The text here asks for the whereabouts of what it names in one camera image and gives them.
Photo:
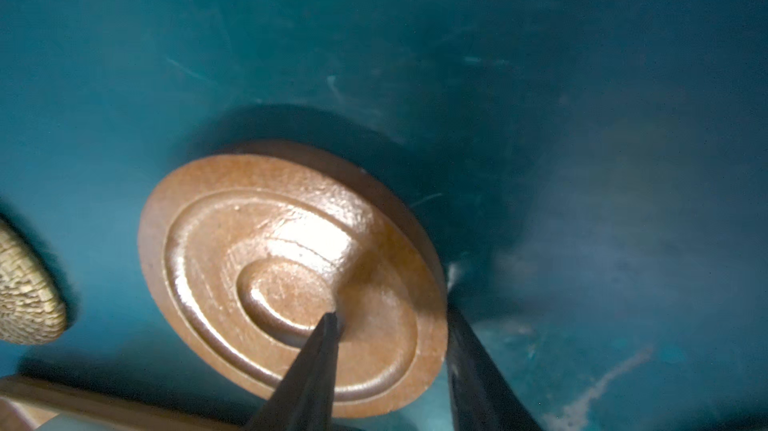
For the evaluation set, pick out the woven rattan coaster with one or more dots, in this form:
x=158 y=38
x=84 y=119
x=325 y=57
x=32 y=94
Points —
x=32 y=310

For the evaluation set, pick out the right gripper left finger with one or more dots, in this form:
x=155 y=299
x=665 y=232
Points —
x=304 y=398

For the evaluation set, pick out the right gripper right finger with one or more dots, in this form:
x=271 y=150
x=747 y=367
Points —
x=481 y=398

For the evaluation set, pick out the brown wooden coaster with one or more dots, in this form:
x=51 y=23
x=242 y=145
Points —
x=244 y=251

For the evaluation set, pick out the orange wooden tray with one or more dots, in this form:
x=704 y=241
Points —
x=44 y=398

